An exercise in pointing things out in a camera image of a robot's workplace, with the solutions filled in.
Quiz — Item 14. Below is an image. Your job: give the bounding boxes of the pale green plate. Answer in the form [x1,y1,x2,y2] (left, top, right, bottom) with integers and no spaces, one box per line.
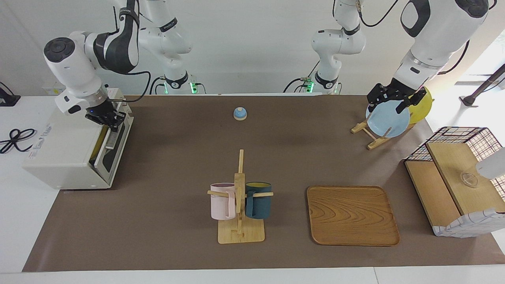
[90,127,109,166]

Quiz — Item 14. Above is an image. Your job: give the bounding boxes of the black coiled table cable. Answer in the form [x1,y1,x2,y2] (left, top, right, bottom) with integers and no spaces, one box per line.
[0,128,37,154]

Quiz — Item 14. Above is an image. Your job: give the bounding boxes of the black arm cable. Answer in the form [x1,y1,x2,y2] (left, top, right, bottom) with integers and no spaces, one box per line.
[112,0,152,104]
[357,0,498,75]

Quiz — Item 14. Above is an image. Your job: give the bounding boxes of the wooden plate rack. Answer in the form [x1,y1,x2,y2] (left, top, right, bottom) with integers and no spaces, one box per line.
[351,114,415,150]

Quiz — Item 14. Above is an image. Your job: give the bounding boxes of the dark teal mug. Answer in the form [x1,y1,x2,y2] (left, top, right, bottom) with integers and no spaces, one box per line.
[245,182,272,220]

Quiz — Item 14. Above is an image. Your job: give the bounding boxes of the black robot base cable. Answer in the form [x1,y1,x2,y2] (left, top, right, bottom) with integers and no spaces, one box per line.
[150,75,168,95]
[284,60,321,93]

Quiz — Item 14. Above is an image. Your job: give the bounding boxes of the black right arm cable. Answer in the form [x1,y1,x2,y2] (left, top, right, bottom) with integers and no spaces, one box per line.
[112,0,152,104]

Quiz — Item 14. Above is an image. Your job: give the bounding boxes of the light blue plate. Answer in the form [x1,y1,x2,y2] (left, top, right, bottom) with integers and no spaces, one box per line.
[365,101,411,138]

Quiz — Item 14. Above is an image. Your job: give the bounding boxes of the brown table mat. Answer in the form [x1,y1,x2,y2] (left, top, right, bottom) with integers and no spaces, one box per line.
[22,95,505,273]

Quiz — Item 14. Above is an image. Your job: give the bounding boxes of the yellow plate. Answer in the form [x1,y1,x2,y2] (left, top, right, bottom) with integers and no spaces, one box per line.
[406,87,433,125]

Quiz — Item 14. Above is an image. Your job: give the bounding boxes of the white rounded object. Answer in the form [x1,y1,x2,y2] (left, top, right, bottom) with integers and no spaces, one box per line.
[475,148,505,180]

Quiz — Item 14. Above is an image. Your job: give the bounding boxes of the wooden mug tree stand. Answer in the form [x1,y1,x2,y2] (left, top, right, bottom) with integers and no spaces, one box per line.
[207,149,274,244]

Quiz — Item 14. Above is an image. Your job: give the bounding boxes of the wooden serving tray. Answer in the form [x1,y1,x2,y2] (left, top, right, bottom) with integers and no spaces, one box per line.
[307,185,400,247]

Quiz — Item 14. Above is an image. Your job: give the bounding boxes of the white toaster oven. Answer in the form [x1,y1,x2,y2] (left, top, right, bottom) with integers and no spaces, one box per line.
[22,88,134,190]

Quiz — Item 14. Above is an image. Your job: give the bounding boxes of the pink mug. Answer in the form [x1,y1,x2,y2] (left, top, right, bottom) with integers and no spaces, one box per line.
[210,183,237,220]

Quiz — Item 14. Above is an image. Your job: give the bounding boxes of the black clamp mount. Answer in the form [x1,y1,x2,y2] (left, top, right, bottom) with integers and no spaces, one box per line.
[0,82,21,107]

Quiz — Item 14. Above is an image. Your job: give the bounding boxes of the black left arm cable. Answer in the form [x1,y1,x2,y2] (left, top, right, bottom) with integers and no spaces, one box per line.
[357,0,498,75]

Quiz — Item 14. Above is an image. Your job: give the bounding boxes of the clear glass cup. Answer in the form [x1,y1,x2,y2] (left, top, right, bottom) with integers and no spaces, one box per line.
[460,172,480,188]

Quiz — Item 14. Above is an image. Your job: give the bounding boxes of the black tripod stand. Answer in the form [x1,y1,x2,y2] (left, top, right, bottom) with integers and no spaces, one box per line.
[460,63,505,107]

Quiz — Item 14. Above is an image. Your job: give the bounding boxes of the wooden shelf in wire basket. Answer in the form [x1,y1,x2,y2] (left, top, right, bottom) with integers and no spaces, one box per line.
[404,126,505,238]

